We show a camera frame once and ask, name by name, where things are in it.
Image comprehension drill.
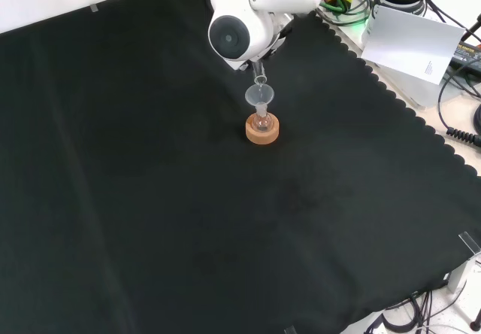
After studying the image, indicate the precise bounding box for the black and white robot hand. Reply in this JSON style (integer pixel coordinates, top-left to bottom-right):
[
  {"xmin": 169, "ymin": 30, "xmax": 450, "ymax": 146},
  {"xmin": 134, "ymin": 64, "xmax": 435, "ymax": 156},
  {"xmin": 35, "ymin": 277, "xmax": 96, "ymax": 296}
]
[{"xmin": 259, "ymin": 11, "xmax": 295, "ymax": 62}]

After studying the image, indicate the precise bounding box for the clear glass graduated cylinder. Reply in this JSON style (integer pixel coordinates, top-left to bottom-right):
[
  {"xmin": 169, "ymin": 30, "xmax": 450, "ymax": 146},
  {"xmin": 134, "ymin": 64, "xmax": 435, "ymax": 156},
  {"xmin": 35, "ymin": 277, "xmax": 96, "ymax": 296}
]
[{"xmin": 250, "ymin": 59, "xmax": 269, "ymax": 87}]

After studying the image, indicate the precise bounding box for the clear round-bottom flask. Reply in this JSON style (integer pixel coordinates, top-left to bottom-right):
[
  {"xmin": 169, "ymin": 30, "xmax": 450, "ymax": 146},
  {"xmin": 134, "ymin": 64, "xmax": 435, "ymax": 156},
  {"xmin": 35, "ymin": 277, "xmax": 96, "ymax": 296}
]
[{"xmin": 252, "ymin": 102, "xmax": 273, "ymax": 133}]

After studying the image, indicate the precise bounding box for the clear plastic funnel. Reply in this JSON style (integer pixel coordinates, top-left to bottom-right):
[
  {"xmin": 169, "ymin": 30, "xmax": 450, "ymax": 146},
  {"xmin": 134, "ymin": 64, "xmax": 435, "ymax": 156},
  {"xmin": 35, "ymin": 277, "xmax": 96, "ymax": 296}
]
[{"xmin": 244, "ymin": 83, "xmax": 276, "ymax": 114}]

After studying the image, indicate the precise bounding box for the pale board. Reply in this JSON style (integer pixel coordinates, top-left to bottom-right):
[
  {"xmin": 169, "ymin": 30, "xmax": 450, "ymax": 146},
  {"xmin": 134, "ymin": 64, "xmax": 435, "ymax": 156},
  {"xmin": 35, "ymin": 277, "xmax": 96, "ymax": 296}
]
[{"xmin": 360, "ymin": 5, "xmax": 467, "ymax": 87}]

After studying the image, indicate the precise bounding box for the black power adapter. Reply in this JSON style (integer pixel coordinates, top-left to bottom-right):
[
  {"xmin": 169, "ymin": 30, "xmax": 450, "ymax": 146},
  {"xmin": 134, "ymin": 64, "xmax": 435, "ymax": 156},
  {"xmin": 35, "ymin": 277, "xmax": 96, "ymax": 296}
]
[{"xmin": 448, "ymin": 41, "xmax": 481, "ymax": 76}]

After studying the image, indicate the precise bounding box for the black cloth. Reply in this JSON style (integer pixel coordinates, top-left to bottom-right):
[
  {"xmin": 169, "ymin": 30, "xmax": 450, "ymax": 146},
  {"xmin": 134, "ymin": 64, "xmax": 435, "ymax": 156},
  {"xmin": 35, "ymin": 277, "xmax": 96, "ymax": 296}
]
[{"xmin": 0, "ymin": 0, "xmax": 481, "ymax": 334}]

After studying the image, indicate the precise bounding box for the black tripod leg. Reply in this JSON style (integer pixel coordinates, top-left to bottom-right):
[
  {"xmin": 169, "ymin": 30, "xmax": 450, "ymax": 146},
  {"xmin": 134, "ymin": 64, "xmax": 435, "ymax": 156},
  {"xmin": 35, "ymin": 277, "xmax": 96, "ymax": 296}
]
[{"xmin": 460, "ymin": 13, "xmax": 481, "ymax": 44}]

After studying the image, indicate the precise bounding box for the cork ring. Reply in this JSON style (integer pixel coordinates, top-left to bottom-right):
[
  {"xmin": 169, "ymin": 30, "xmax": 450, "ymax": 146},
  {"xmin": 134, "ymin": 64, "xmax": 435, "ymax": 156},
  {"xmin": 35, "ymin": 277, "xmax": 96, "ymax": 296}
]
[{"xmin": 244, "ymin": 111, "xmax": 282, "ymax": 147}]

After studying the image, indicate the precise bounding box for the black coiled cable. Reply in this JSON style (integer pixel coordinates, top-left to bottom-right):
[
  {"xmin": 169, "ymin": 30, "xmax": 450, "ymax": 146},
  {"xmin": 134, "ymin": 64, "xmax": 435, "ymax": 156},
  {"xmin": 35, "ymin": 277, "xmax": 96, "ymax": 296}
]
[{"xmin": 437, "ymin": 71, "xmax": 481, "ymax": 147}]

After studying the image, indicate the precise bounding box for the grey metal bracket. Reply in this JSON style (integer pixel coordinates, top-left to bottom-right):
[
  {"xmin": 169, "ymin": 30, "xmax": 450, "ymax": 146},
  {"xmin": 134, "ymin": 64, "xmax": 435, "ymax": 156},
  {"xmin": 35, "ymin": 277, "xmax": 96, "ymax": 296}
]
[{"xmin": 446, "ymin": 252, "xmax": 481, "ymax": 294}]

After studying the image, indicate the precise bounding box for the black cable bundle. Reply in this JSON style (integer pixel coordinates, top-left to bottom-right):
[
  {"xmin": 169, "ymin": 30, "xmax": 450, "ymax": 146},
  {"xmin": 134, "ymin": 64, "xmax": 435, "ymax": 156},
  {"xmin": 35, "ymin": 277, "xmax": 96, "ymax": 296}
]
[{"xmin": 362, "ymin": 288, "xmax": 481, "ymax": 334}]

